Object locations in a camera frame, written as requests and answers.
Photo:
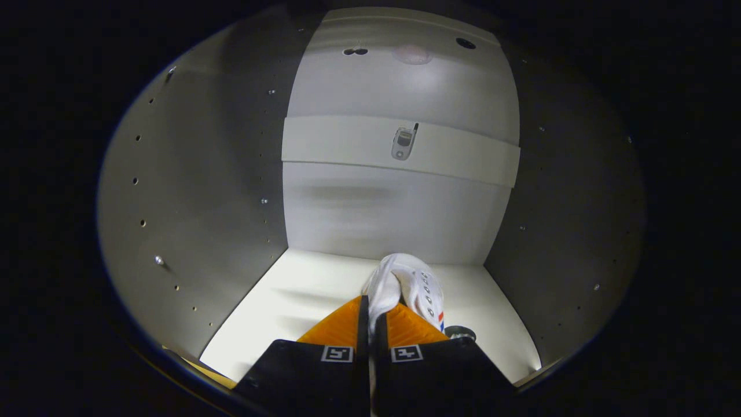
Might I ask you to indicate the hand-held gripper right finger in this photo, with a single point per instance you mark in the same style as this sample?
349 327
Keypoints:
383 376

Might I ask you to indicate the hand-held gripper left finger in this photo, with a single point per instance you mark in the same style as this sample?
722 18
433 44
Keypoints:
363 370

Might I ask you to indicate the white shoe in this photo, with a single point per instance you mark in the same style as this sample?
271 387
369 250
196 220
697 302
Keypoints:
405 284

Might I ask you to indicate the dark grey shoe cabinet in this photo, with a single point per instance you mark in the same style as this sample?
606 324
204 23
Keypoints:
202 202

